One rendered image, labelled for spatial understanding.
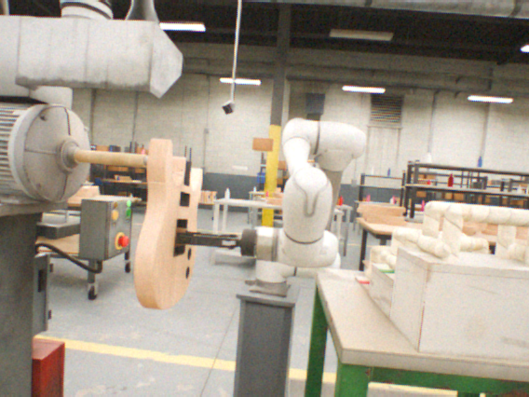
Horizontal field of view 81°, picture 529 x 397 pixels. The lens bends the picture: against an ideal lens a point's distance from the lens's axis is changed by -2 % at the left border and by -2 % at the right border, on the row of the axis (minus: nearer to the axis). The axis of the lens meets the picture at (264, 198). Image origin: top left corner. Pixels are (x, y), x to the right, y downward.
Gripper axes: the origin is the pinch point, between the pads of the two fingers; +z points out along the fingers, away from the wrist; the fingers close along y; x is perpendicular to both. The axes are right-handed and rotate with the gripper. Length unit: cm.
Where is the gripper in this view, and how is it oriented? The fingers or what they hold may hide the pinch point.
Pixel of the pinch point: (182, 237)
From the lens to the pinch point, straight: 89.4
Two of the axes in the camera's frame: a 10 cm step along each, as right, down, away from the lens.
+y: 0.6, 0.7, 10.0
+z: -10.0, -0.8, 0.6
